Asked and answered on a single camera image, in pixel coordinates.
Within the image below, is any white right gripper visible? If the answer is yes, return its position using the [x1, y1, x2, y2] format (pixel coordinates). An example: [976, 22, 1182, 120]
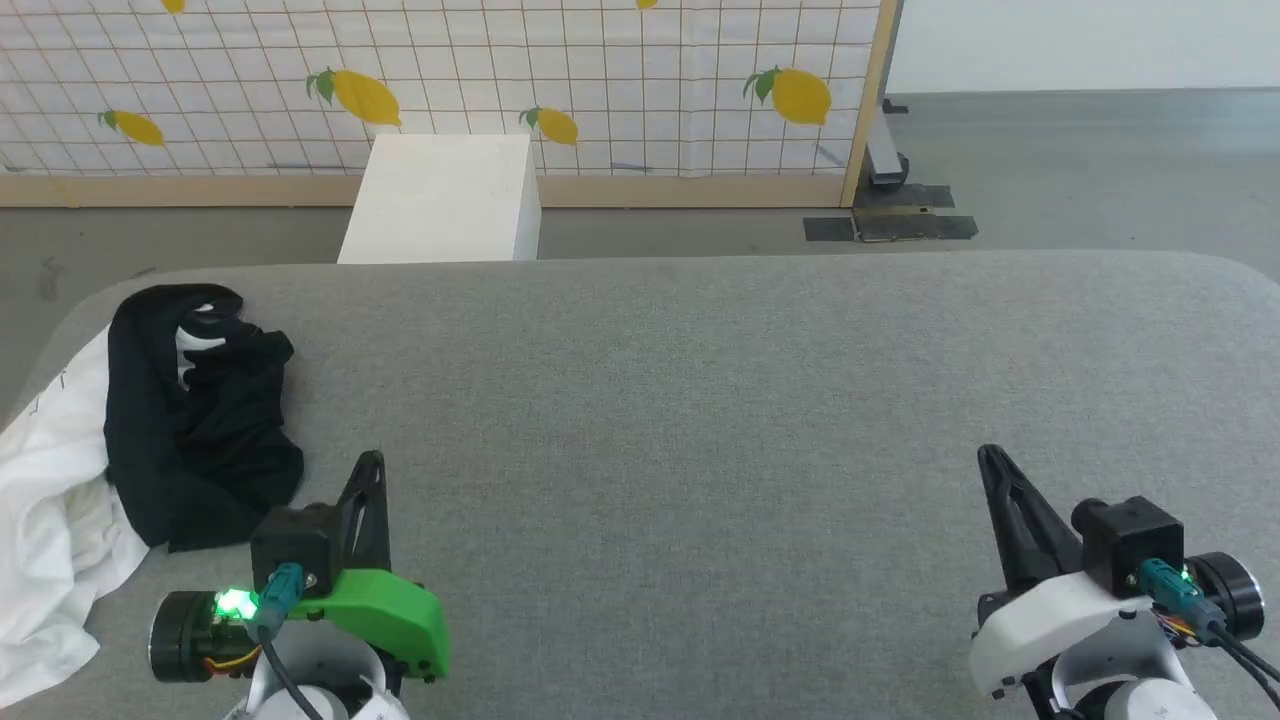
[968, 444, 1153, 699]

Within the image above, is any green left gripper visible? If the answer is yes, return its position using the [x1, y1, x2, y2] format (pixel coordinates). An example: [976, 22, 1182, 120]
[290, 450, 451, 685]

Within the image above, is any white and black raglan T-shirt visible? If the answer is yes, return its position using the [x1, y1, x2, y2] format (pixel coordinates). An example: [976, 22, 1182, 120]
[0, 284, 306, 709]

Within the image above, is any white rectangular box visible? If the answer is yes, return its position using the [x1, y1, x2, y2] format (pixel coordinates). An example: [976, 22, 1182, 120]
[337, 134, 543, 265]

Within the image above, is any grey fabric work surface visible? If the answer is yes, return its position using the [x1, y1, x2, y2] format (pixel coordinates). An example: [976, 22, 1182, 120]
[0, 250, 1280, 720]

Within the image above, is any grey metal stand foot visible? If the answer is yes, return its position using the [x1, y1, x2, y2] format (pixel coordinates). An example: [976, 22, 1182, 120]
[866, 95, 912, 191]

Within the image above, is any lemon-patterned grid partition screen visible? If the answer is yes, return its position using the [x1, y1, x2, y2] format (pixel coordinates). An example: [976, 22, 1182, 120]
[0, 0, 903, 209]

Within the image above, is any lemon print grid sheet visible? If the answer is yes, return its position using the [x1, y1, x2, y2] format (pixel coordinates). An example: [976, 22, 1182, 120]
[0, 0, 883, 179]

